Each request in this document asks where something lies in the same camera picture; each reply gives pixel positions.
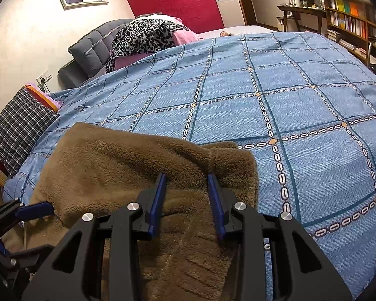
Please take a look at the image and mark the brown fleece pants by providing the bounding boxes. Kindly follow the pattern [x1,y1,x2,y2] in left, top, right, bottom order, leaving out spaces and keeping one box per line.
[24,122,258,300]

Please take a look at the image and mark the dark plaid pillow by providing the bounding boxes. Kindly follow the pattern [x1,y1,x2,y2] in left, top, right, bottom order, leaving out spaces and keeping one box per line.
[0,87,58,177]

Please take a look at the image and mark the blue patterned bed quilt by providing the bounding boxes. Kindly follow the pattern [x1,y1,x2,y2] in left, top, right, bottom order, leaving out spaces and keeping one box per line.
[3,32,376,296]

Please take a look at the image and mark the grey tufted cushion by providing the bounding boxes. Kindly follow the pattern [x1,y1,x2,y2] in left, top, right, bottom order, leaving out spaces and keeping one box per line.
[57,19,132,89]

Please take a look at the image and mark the leopard print cloth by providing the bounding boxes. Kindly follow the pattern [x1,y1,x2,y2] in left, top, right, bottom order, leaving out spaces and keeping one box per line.
[105,18,190,73]

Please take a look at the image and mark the pink blanket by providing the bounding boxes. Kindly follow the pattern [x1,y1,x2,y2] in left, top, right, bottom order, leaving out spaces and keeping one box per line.
[114,14,200,70]

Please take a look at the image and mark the small toy on bed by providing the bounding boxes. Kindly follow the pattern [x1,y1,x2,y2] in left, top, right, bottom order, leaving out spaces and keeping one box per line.
[219,31,237,37]

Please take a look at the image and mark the white bed sheet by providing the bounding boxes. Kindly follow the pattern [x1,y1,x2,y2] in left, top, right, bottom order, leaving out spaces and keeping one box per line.
[198,25,275,40]

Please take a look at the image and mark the wooden bookshelf with books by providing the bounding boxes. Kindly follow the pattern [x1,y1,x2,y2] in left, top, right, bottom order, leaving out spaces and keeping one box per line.
[323,0,376,64]

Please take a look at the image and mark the red padded headboard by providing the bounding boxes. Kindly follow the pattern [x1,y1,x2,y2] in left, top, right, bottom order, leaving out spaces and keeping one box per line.
[127,0,224,33]

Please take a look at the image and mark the wooden side table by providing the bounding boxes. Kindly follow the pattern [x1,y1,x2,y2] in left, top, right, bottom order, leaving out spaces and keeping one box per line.
[278,0,326,34]

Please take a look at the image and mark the wall power socket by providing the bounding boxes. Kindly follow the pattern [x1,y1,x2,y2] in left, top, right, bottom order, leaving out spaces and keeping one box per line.
[36,71,53,93]

